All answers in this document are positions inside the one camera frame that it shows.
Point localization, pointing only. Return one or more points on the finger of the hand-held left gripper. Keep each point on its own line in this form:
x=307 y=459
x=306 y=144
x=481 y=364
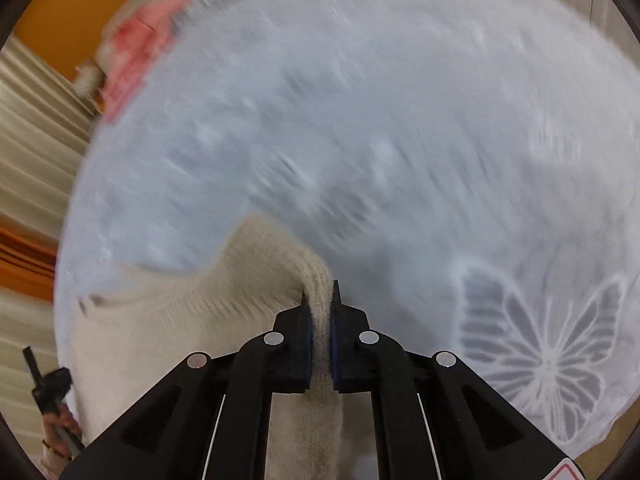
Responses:
x=49 y=382

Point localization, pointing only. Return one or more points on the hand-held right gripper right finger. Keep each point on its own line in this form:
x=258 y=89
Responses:
x=336 y=345

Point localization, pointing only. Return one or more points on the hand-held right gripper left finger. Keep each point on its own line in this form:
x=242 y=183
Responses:
x=306 y=345

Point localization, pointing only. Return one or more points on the cream knitted garment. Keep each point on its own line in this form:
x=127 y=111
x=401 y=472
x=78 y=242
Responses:
x=165 y=340

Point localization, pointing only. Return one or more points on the pink and cream clothes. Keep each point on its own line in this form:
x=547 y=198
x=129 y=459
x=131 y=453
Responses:
x=135 y=55

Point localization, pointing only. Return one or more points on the person's left hand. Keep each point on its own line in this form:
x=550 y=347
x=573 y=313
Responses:
x=59 y=432

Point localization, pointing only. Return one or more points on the white butterfly bedspread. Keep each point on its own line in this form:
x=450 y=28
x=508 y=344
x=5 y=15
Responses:
x=380 y=125

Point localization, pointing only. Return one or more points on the beige curtain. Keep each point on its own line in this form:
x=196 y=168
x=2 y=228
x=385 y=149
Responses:
x=37 y=125

